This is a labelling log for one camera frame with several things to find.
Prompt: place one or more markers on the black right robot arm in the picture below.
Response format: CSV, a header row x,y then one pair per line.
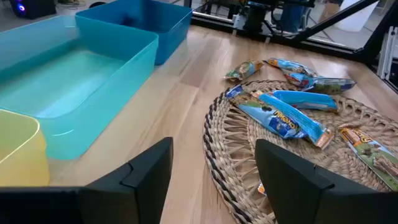
x,y
255,17

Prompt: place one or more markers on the black computer tower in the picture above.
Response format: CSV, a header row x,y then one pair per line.
x,y
34,7

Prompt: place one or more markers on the yellow plastic bin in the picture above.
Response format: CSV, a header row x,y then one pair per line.
x,y
18,155

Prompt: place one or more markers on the black aluminium frame rails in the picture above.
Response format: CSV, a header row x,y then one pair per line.
x,y
374,43

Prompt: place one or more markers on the green brown granola bar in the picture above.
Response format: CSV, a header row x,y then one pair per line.
x,y
370,152

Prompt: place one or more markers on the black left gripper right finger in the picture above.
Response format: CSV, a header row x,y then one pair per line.
x,y
289,186

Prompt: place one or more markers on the green orange granola bar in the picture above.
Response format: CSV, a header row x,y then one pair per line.
x,y
244,70

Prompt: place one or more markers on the round woven straw placemat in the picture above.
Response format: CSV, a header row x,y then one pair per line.
x,y
236,140

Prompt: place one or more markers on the teal plastic bin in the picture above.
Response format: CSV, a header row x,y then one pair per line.
x,y
77,87

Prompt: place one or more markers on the dark blue granola bar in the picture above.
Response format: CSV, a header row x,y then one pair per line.
x,y
264,116

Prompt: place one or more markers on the blue plastic bin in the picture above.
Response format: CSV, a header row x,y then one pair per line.
x,y
174,34

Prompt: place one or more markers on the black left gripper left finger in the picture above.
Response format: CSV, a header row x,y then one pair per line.
x,y
140,186

